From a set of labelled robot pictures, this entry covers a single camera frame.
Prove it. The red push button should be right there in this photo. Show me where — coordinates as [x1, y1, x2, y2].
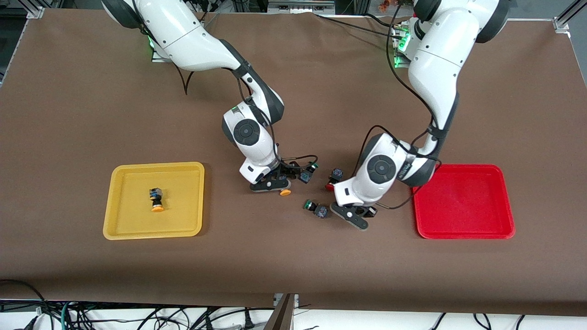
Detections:
[325, 168, 344, 192]

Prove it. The green push button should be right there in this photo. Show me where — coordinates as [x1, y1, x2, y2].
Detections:
[300, 161, 320, 184]
[304, 199, 329, 219]

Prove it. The brown table cover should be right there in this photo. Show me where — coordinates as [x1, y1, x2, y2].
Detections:
[0, 9, 587, 317]

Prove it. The red plastic tray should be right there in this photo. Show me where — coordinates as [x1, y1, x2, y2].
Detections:
[411, 164, 516, 240]

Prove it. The yellow plastic tray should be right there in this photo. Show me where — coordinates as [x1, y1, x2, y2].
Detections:
[103, 161, 205, 241]

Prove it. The silver power strip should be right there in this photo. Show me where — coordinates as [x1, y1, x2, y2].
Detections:
[267, 0, 336, 14]

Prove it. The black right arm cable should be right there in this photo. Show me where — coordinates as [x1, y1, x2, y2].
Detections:
[131, 0, 319, 166]

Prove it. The wooden post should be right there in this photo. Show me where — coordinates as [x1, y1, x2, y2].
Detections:
[264, 293, 296, 330]

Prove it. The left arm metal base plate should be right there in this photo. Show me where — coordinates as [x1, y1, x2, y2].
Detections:
[393, 23, 412, 69]

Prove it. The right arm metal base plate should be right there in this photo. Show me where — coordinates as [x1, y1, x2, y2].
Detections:
[150, 44, 175, 63]

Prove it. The black cable on table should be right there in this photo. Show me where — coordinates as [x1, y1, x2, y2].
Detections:
[314, 13, 399, 36]

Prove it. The aluminium frame corner profile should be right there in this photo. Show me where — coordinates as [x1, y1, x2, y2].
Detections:
[553, 0, 587, 33]

